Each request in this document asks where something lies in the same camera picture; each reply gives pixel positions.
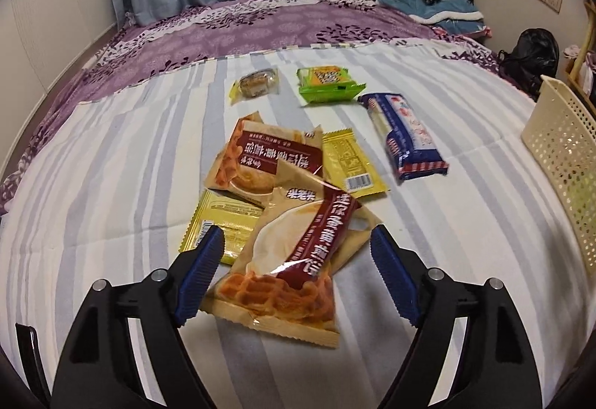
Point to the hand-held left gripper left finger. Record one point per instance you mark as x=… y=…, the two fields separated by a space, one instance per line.
x=200 y=278

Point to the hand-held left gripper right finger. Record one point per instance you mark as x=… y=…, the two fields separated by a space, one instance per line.
x=393 y=278

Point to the yellow snack packet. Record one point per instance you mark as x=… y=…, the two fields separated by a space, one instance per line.
x=351 y=162
x=219 y=218

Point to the tan waffle snack packet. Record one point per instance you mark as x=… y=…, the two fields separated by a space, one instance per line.
x=260 y=157
x=288 y=274

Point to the navy blue cracker packet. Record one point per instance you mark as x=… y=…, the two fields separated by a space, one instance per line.
x=405 y=134

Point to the small cake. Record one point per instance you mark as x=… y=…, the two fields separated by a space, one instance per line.
x=255 y=84

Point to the small green snack packet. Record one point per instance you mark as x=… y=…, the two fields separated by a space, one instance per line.
x=326 y=83

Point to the cream plastic basket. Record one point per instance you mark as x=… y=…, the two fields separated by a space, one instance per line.
x=563 y=148

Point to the striped bed sheet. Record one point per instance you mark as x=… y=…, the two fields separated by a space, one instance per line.
x=116 y=167

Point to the purple floral blanket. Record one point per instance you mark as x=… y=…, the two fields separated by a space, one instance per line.
x=186 y=46

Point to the black bag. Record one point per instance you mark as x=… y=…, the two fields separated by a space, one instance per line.
x=531 y=60

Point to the pile of folded bedding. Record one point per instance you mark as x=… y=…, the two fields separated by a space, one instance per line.
x=442 y=15

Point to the wooden shelf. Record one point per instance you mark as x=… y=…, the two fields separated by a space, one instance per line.
x=582 y=69

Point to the pink cloth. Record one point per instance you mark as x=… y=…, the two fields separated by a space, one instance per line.
x=572 y=51

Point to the beige wall socket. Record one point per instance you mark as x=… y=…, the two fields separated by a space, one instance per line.
x=553 y=1

